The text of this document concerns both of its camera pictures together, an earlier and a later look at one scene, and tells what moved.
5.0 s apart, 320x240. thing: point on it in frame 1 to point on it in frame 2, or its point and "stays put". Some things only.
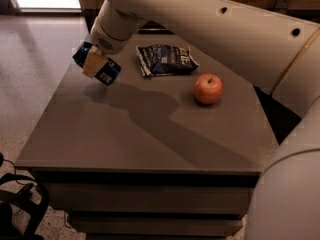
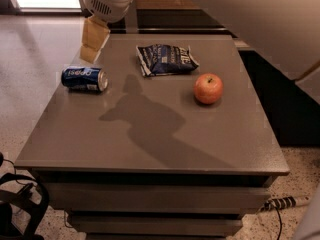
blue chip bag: (161, 59) stays put
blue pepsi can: (109, 70) to (85, 78)
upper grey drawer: (108, 198) stays put
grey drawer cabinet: (172, 149) stays put
